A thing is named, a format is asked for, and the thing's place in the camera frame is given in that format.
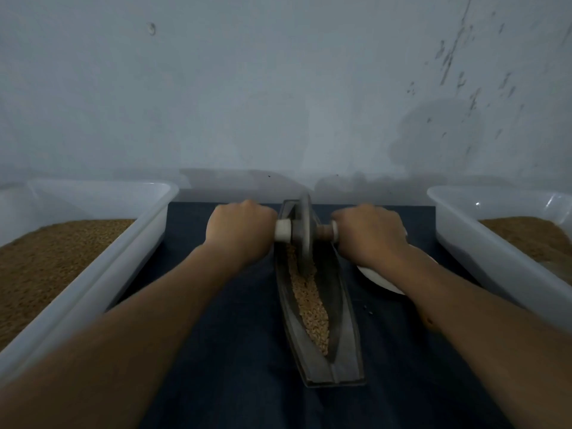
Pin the boat-shaped metal grinding trough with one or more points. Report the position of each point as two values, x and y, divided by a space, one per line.
347 357

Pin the white round plate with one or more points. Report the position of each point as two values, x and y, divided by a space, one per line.
380 279

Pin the person's right forearm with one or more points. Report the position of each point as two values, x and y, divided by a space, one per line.
487 339

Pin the person's left hand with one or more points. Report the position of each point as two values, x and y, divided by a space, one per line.
239 229

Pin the person's right hand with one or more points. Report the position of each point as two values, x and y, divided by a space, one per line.
371 235

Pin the small ground grain portion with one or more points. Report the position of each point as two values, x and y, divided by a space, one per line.
309 304

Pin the white plastic tray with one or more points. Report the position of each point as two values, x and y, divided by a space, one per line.
483 259
112 263

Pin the person's left forearm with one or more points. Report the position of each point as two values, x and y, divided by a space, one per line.
107 344

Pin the dark blue tablecloth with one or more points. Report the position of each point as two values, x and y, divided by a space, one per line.
232 371

